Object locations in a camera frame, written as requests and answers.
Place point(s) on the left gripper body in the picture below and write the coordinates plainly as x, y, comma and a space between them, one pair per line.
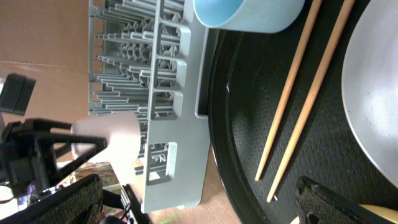
19, 163

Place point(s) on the round black serving tray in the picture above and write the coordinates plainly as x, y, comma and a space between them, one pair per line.
248, 77

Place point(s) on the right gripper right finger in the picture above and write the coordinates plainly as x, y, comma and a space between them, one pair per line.
316, 203

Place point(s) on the grey round plate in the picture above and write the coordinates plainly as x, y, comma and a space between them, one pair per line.
369, 85

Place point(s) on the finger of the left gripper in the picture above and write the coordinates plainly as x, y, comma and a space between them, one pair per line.
52, 140

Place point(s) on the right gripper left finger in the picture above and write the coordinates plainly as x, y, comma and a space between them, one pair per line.
80, 202

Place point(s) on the grey plastic dishwasher rack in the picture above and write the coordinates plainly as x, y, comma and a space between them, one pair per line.
154, 58

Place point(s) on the left wooden chopstick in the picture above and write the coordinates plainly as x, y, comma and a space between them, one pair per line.
309, 23

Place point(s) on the light blue plastic cup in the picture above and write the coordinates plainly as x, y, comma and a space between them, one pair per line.
262, 16

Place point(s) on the right wooden chopstick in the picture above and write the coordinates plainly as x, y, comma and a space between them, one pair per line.
312, 94

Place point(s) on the wooden chopstick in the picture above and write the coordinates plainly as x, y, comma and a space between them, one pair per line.
312, 94
309, 23

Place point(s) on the pink plastic cup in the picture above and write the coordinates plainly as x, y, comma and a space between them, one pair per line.
122, 133

